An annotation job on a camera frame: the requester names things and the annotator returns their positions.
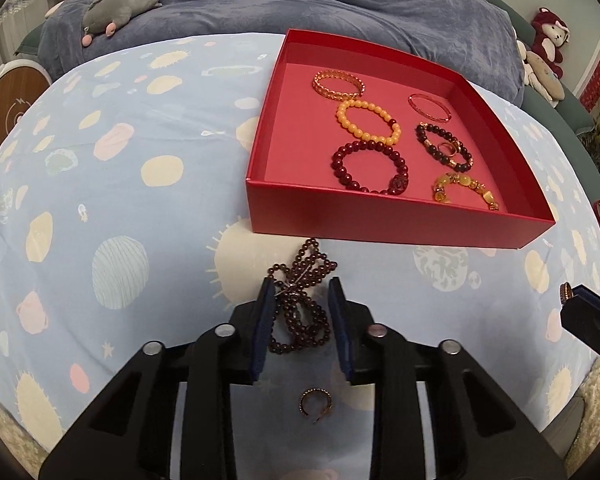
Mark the long dark garnet bead strand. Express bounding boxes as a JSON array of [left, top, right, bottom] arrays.
[[268, 237, 338, 354]]

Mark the small brown ring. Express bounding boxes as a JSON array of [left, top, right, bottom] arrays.
[[299, 387, 336, 424]]

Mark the red cardboard tray box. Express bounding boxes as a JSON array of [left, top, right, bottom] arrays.
[[246, 29, 554, 249]]

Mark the teal green sofa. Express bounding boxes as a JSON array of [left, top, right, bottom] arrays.
[[479, 0, 598, 137]]

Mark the blue planet print tablecloth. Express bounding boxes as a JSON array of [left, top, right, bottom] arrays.
[[0, 32, 600, 479]]

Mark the thin red gold bangle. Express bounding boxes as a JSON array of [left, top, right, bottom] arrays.
[[407, 92, 452, 124]]

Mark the beige white plush toy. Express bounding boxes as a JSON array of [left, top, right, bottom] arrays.
[[517, 40, 566, 107]]

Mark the red white monkey plush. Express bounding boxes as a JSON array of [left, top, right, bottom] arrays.
[[531, 8, 570, 79]]

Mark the purple blue velvet blanket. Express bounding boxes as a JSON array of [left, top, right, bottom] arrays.
[[38, 0, 524, 105]]

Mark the grey mouse plush toy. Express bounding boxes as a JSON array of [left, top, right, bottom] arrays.
[[81, 0, 162, 48]]

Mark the white round robot vacuum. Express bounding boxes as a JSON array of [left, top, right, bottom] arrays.
[[0, 58, 52, 146]]

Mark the white curtain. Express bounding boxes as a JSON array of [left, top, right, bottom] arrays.
[[0, 0, 48, 64]]

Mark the dark red bead bracelet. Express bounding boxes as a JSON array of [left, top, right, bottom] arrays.
[[330, 138, 412, 196]]

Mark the yellow jade gold bracelet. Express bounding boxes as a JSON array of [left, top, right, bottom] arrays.
[[431, 170, 501, 212]]

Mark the black and gold bead bracelet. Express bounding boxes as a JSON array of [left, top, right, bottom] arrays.
[[414, 120, 475, 174]]

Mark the orange yellow bead bracelet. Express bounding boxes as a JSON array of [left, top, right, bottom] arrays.
[[334, 98, 403, 146]]

